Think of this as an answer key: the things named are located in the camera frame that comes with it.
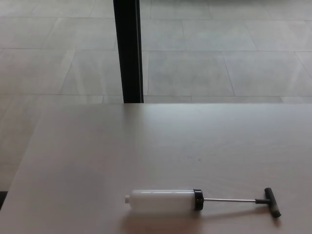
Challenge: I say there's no white air pump black handle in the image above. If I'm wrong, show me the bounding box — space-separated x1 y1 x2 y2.
124 187 282 218

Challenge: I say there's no black vertical frame post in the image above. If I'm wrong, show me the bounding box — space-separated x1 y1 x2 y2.
113 0 144 104

